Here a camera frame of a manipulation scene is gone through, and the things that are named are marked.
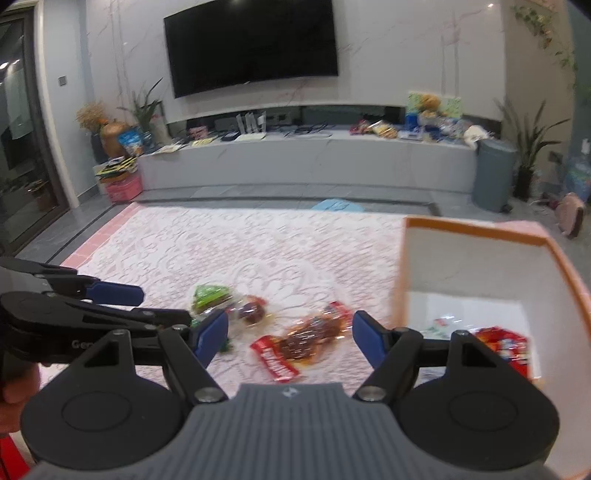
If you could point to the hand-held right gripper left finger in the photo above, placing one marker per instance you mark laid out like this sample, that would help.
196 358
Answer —
210 337

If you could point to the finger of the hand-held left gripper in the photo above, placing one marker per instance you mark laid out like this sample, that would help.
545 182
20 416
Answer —
138 317
115 294

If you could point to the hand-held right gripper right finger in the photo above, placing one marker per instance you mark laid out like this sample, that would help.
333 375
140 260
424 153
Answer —
369 337

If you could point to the dark green seaweed packet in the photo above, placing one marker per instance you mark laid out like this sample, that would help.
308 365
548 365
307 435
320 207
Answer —
223 345

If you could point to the green snack packet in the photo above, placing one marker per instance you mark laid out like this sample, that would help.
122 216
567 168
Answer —
210 295

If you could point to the small dark red snack packet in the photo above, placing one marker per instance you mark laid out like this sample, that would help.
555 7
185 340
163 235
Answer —
251 314

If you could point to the red and clear snack packet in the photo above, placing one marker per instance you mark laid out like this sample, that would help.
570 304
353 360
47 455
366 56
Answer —
304 339

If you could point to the white snack packet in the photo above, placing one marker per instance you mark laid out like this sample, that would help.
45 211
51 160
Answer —
436 327

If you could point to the orange cardboard box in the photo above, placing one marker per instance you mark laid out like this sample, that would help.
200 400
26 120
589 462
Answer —
461 267

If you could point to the red chip packet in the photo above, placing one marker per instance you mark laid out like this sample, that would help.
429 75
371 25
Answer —
505 346

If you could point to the pile of snacks on console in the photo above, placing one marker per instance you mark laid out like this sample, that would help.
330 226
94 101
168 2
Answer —
376 129

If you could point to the person's left hand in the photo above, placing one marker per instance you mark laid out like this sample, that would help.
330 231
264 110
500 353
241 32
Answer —
18 387

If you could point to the pink checked cloth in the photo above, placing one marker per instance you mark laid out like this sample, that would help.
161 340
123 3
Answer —
101 235

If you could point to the white lace tablecloth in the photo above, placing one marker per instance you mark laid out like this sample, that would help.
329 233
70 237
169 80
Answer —
207 249

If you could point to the pink basket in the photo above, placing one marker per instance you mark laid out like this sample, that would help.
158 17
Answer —
124 190

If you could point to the red cloth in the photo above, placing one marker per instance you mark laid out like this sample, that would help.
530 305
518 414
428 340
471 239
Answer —
11 457

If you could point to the pile of yellow-black packets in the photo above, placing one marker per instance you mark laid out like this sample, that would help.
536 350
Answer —
115 170

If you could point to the light blue cloth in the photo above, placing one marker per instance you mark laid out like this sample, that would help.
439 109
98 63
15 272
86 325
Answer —
337 205

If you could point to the copper vase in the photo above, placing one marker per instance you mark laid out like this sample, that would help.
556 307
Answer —
112 141

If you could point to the blue snack bag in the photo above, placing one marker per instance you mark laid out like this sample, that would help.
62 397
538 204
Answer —
131 141

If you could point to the magazines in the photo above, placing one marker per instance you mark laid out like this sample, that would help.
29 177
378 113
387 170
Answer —
171 148

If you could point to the dried yellow flowers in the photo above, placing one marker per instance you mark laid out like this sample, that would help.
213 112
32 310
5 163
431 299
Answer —
92 115

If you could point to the sliding glass door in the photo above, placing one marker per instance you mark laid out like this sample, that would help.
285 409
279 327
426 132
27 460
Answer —
23 138

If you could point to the pink card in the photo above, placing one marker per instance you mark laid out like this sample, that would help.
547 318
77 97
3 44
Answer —
198 132

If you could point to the green leafy plant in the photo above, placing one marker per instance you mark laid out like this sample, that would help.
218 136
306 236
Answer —
145 108

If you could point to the grey television console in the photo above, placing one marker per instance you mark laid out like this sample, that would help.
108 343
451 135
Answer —
300 161

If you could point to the small black box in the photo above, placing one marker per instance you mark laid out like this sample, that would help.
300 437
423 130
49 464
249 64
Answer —
229 136

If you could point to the grey trash can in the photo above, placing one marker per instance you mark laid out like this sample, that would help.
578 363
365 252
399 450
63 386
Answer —
494 177

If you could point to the white router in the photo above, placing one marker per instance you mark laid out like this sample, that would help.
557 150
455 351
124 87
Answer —
251 127

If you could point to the long-leaved plant in black pot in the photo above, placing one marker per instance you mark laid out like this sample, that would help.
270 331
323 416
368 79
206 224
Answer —
524 182

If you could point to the blue box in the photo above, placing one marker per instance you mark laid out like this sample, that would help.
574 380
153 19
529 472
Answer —
413 121

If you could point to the brown teddy bear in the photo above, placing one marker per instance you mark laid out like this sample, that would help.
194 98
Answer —
429 105

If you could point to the blue water jug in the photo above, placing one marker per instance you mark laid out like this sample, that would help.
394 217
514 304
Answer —
579 180

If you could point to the wall switch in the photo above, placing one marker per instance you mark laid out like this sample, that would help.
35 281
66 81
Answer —
63 81

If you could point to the black wall television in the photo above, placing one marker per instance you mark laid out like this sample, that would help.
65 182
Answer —
251 44

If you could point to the hanging wall vine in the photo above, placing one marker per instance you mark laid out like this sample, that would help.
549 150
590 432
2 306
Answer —
547 27

